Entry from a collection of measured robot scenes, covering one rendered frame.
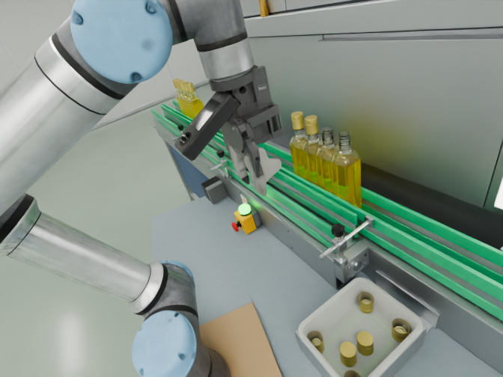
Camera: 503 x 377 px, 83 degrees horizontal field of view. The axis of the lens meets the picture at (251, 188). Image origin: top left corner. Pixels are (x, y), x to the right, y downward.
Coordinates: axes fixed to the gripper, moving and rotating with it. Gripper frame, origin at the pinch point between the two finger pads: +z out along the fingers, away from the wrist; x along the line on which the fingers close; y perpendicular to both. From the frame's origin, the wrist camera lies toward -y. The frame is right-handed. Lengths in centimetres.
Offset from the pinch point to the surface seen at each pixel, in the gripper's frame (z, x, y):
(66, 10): -71, 590, 17
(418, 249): 23.7, -17.8, 25.7
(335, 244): 21.7, -6.2, 13.5
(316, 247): 30.7, 2.5, 14.4
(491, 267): 27, -28, 34
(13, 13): -85, 589, -55
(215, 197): 40, 61, 7
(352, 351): 36.9, -19.5, 3.3
